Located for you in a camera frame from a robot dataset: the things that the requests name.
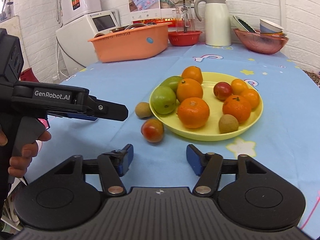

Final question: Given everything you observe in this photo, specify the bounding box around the brown round fruit back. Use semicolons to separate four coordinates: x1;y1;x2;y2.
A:
135;102;153;119

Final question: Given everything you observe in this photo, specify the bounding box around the brown round fruit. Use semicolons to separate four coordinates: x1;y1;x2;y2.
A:
219;114;239;133
135;102;153;119

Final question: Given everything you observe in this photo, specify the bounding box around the brown round fruit front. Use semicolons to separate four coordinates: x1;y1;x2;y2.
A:
219;114;239;133

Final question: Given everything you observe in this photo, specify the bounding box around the red fruit front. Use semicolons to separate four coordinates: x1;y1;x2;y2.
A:
140;119;164;143

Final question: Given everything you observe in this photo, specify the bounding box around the red fruit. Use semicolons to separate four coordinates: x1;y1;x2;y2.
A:
140;119;164;143
213;82;233;101

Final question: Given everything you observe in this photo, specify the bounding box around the green apple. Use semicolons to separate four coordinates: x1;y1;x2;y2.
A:
150;86;176;115

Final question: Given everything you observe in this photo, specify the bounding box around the large orange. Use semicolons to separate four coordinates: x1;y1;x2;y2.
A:
222;95;252;124

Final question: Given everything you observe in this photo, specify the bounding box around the small orange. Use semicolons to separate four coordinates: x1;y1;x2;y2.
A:
231;79;248;95
240;88;260;109

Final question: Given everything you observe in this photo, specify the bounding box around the person's left hand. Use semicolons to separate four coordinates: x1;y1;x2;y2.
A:
1;129;52;178

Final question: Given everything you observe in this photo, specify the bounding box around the red kettle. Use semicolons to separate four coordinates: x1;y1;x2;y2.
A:
20;67;39;82

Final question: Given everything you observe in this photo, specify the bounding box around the yellow plastic plate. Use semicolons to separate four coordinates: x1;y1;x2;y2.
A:
149;71;264;142

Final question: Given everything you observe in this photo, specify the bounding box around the white countertop appliance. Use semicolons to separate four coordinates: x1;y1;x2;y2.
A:
56;9;120;76

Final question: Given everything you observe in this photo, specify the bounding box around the green fruit on plate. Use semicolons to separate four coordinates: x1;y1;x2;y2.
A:
160;76;183;93

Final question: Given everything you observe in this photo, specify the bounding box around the orange plastic basin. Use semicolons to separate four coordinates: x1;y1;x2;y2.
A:
89;23;170;63

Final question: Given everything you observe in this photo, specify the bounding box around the blue patterned tablecloth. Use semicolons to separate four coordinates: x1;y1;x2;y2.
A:
25;44;319;238

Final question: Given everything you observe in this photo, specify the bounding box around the small orange on plate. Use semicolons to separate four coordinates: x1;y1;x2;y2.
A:
231;79;248;95

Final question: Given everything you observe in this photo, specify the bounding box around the red plastic basket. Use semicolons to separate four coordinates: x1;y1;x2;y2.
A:
168;30;202;47

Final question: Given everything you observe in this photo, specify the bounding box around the glass pitcher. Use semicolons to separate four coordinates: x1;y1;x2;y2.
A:
175;0;195;33

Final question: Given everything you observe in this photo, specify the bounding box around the pink glass bowl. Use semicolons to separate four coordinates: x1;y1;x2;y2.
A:
233;29;289;55

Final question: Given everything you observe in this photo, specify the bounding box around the white dish in bowl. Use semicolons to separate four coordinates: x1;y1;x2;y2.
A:
231;15;256;33

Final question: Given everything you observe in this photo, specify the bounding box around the white thermos jug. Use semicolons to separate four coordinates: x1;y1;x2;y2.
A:
194;0;232;47

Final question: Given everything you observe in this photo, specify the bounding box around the blue white cup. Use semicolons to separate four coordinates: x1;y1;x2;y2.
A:
260;18;283;34

